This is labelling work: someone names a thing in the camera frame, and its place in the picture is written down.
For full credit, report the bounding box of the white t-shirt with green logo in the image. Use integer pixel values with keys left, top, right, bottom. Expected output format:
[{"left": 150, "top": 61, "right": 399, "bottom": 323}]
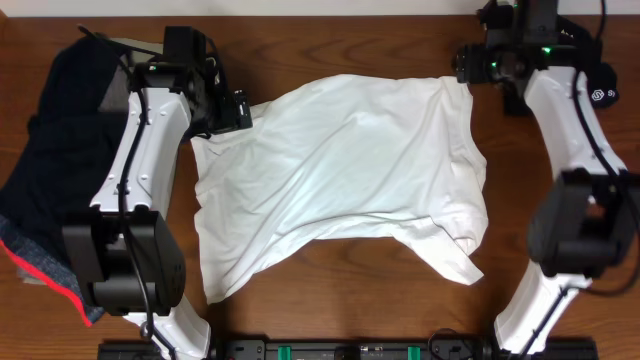
[{"left": 191, "top": 74, "right": 488, "bottom": 303}]

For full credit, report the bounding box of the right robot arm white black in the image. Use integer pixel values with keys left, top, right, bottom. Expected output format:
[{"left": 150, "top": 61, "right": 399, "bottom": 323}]
[{"left": 428, "top": 0, "right": 639, "bottom": 359}]

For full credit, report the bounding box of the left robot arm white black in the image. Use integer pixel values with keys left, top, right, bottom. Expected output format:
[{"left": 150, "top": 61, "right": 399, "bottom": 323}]
[{"left": 62, "top": 26, "right": 253, "bottom": 359}]

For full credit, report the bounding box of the grey folded garment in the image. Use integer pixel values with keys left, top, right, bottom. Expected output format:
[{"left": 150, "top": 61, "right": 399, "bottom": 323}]
[{"left": 98, "top": 67, "right": 130, "bottom": 112}]

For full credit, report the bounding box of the black folded garment with logo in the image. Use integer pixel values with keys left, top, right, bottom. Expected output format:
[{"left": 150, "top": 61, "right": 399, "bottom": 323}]
[{"left": 554, "top": 14, "right": 620, "bottom": 110}]

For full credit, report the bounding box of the black garment with red trim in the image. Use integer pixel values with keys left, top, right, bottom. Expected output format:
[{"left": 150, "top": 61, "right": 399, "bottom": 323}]
[{"left": 1, "top": 37, "right": 132, "bottom": 326}]

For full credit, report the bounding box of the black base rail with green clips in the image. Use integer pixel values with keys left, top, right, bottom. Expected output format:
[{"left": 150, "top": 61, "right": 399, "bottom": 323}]
[{"left": 97, "top": 334, "right": 599, "bottom": 360}]

